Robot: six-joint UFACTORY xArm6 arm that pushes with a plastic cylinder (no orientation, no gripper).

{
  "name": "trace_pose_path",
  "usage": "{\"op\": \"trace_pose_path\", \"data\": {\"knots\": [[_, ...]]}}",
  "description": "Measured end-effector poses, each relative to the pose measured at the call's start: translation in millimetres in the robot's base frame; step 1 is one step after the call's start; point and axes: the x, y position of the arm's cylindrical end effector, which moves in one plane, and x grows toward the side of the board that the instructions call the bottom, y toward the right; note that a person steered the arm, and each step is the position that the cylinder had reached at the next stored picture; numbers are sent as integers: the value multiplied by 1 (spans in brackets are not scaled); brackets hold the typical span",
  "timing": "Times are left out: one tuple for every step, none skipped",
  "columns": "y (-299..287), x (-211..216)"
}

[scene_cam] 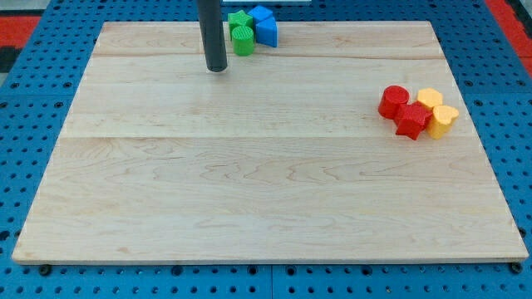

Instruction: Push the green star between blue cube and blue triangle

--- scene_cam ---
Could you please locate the blue triangle block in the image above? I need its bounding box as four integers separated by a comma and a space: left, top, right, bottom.
255, 17, 278, 47

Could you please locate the green star block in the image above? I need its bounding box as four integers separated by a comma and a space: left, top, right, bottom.
228, 10, 254, 41

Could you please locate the blue cube block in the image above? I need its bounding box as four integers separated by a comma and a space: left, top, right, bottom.
248, 6, 273, 23

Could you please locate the red star block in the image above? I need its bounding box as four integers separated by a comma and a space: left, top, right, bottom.
394, 104, 432, 140

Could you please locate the wooden board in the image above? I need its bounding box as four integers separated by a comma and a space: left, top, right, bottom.
12, 21, 529, 265

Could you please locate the green cylinder block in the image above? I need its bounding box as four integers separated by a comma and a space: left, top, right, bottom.
231, 26, 254, 56

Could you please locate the red cylinder block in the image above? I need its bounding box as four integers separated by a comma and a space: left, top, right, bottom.
377, 86, 410, 120

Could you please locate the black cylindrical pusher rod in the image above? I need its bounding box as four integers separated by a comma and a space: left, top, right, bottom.
196, 0, 228, 72

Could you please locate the yellow hexagon block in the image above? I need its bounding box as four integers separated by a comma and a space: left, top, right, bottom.
416, 88, 443, 110

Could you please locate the yellow heart block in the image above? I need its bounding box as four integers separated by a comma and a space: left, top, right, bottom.
426, 105, 460, 140

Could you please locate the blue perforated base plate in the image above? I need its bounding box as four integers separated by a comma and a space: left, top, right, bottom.
1, 0, 531, 298

